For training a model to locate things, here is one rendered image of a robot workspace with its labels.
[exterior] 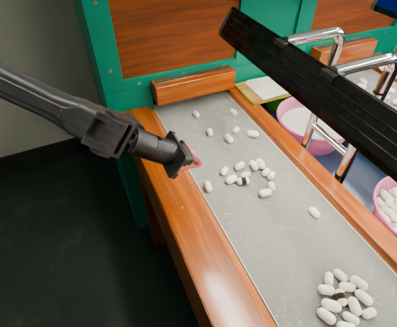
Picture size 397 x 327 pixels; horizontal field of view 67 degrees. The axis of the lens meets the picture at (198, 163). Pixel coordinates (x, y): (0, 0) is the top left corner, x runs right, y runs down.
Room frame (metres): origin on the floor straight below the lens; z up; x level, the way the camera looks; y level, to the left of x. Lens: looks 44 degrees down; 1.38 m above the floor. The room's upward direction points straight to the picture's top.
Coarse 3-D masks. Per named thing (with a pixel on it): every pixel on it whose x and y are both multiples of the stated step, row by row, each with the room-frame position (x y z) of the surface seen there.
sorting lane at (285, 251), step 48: (192, 144) 0.74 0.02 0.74; (240, 144) 0.74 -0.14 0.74; (240, 192) 0.53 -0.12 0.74; (288, 192) 0.53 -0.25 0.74; (240, 240) 0.38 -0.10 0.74; (288, 240) 0.38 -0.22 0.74; (336, 240) 0.38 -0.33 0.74; (288, 288) 0.27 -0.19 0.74; (336, 288) 0.27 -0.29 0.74; (384, 288) 0.27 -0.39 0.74
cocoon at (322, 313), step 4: (320, 308) 0.22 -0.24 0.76; (324, 308) 0.22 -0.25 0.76; (320, 312) 0.21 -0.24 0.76; (324, 312) 0.21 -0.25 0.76; (328, 312) 0.21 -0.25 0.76; (320, 316) 0.21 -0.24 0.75; (324, 316) 0.21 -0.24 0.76; (328, 316) 0.21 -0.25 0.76; (332, 316) 0.21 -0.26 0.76; (324, 320) 0.20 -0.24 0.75; (328, 320) 0.20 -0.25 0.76; (332, 320) 0.20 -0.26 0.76
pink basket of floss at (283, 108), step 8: (280, 104) 0.92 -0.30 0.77; (288, 104) 0.95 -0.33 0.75; (296, 104) 0.97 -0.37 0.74; (280, 112) 0.91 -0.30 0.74; (280, 120) 0.83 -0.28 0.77; (288, 128) 0.78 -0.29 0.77; (296, 136) 0.76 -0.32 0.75; (312, 144) 0.74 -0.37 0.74; (320, 144) 0.73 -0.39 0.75; (328, 144) 0.73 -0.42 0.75; (312, 152) 0.75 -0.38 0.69; (320, 152) 0.75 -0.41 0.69; (328, 152) 0.76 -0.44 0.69
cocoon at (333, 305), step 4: (324, 300) 0.24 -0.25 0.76; (328, 300) 0.24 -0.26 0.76; (332, 300) 0.24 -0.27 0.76; (324, 304) 0.23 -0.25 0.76; (328, 304) 0.23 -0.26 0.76; (332, 304) 0.23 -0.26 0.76; (336, 304) 0.23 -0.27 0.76; (340, 304) 0.23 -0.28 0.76; (328, 308) 0.22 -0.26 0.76; (332, 308) 0.22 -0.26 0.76; (336, 308) 0.22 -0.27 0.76; (340, 308) 0.22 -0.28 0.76; (336, 312) 0.22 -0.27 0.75
